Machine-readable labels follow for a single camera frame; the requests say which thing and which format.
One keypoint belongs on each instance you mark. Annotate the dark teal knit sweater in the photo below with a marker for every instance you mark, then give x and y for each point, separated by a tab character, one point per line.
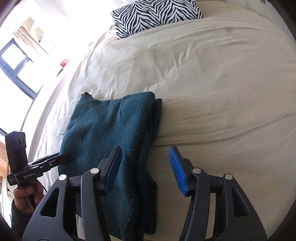
124	130

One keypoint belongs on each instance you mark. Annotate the white wall shelf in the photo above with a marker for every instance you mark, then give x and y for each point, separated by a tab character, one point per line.
33	29

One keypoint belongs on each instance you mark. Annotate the dark sleeve forearm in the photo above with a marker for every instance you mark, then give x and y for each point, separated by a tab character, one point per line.
19	220

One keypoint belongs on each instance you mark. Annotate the person's left hand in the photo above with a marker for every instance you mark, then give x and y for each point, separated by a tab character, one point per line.
21	193

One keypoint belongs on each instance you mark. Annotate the beige roman blind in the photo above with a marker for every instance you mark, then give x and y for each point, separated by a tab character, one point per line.
28	44

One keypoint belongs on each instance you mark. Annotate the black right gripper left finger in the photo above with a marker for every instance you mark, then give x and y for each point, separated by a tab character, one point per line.
108	171

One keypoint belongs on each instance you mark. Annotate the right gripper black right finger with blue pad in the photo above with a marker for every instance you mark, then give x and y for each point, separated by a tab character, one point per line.
184	172

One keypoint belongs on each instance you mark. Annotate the red box on shelf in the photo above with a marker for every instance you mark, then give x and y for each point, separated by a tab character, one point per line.
64	62

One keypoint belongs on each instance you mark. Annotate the zebra print pillow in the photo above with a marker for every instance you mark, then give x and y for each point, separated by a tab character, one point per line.
139	16

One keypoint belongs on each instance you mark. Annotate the cream bed sheet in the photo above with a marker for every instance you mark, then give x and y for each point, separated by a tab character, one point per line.
227	83

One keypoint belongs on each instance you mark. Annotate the black framed window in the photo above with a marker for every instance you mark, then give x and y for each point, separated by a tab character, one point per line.
16	95

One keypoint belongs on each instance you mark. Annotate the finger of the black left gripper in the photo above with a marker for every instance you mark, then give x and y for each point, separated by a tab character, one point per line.
47	163

